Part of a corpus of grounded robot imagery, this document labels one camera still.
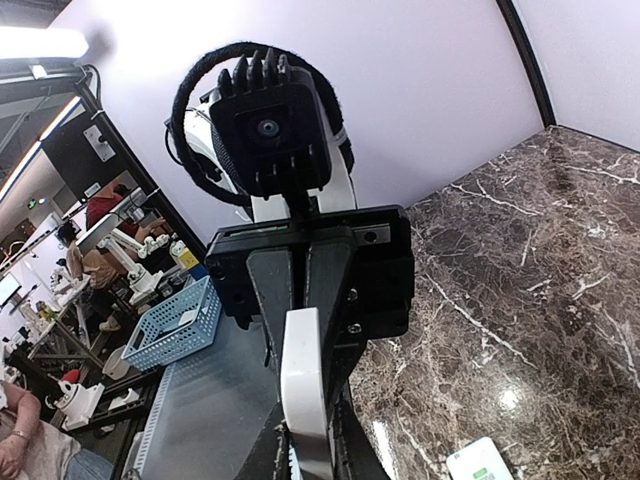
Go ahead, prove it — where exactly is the person in red shirt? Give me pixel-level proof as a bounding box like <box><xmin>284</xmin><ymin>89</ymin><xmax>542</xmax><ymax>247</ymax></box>
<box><xmin>84</xmin><ymin>180</ymin><xmax>166</xmax><ymax>241</ymax></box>

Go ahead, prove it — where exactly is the white remote control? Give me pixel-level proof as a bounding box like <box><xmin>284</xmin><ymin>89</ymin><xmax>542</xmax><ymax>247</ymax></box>
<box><xmin>446</xmin><ymin>437</ymin><xmax>514</xmax><ymax>480</ymax></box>

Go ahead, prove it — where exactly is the left black frame post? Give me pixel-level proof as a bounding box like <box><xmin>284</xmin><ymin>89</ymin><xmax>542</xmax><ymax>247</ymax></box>
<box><xmin>496</xmin><ymin>0</ymin><xmax>556</xmax><ymax>128</ymax></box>

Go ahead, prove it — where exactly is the blue perforated plastic basket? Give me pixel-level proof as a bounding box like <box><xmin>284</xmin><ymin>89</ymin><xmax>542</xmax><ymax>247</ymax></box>
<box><xmin>121</xmin><ymin>277</ymin><xmax>221</xmax><ymax>372</ymax></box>

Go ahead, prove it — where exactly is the white battery cover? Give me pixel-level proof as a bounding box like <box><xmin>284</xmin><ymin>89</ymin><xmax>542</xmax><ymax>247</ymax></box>
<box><xmin>280</xmin><ymin>307</ymin><xmax>333</xmax><ymax>479</ymax></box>

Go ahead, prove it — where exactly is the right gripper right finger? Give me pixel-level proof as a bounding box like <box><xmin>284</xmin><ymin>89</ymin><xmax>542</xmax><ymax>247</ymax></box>
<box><xmin>332</xmin><ymin>399</ymin><xmax>390</xmax><ymax>480</ymax></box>

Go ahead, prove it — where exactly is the seated person foreground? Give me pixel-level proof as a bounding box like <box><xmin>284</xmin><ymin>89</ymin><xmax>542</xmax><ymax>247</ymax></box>
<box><xmin>1</xmin><ymin>381</ymin><xmax>113</xmax><ymax>479</ymax></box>

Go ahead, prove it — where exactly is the ceiling strip light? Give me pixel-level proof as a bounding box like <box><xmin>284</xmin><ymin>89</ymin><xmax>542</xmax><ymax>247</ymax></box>
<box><xmin>1</xmin><ymin>26</ymin><xmax>89</xmax><ymax>60</ymax></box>

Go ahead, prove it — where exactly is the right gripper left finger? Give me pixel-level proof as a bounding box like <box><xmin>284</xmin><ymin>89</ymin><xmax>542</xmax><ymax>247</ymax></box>
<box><xmin>235</xmin><ymin>403</ymin><xmax>290</xmax><ymax>480</ymax></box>

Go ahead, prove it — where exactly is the person in beige clothes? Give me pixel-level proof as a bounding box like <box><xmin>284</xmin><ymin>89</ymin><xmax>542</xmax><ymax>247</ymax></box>
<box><xmin>56</xmin><ymin>221</ymin><xmax>121</xmax><ymax>332</ymax></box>

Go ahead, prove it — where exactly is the white slotted cable duct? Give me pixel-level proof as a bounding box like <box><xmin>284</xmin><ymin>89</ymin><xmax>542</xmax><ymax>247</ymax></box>
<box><xmin>121</xmin><ymin>364</ymin><xmax>175</xmax><ymax>479</ymax></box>

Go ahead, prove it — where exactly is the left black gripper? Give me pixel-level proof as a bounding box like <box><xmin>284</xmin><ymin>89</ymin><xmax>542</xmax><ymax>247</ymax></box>
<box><xmin>205</xmin><ymin>205</ymin><xmax>414</xmax><ymax>415</ymax></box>

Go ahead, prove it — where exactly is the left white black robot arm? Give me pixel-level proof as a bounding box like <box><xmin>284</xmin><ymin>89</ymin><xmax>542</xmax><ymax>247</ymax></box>
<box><xmin>170</xmin><ymin>42</ymin><xmax>415</xmax><ymax>405</ymax></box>

